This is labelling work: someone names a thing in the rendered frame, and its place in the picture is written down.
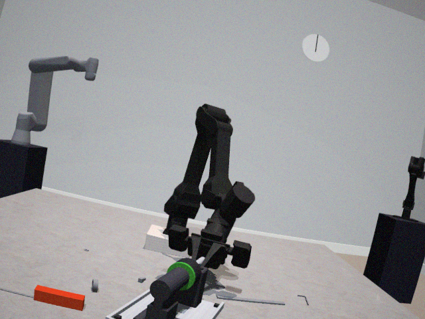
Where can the green ring spacer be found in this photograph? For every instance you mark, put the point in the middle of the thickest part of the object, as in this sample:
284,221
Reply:
187,268

